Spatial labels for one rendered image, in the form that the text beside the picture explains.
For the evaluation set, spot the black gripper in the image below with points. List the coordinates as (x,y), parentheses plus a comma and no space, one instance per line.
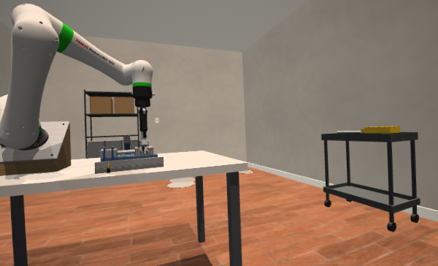
(143,103)

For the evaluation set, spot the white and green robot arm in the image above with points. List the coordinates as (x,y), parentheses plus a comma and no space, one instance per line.
(33,50)

